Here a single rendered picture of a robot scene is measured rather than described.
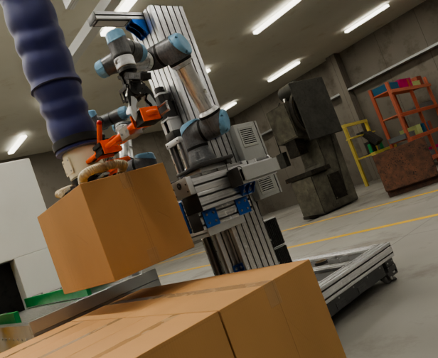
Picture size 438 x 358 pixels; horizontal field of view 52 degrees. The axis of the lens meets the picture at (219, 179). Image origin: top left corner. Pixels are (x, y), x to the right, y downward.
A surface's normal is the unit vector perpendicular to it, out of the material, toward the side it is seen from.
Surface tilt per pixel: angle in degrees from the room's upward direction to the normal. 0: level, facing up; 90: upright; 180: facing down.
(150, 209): 89
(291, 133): 92
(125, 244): 89
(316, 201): 90
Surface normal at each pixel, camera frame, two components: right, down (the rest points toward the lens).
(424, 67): -0.72, 0.22
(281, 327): 0.58, -0.27
